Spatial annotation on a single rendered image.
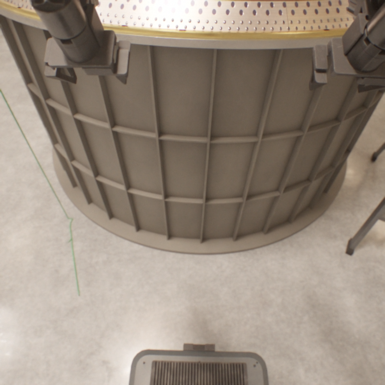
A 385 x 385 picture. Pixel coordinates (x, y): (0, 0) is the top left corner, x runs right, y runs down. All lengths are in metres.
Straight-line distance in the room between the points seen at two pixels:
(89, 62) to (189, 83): 0.53
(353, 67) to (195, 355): 1.07
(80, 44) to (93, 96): 0.71
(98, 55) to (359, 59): 0.40
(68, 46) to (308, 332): 1.52
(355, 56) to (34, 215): 1.89
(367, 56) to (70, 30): 0.42
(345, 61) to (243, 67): 0.48
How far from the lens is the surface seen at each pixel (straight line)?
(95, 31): 0.49
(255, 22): 0.92
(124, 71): 0.51
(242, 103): 1.04
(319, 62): 0.55
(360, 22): 0.52
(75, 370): 1.58
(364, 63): 0.53
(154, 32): 0.90
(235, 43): 0.88
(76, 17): 0.45
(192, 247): 1.66
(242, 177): 1.30
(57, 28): 0.45
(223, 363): 1.24
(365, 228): 1.80
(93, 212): 1.89
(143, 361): 1.25
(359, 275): 1.88
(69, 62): 0.52
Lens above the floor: 1.49
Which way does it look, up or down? 51 degrees down
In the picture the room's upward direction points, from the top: 1 degrees clockwise
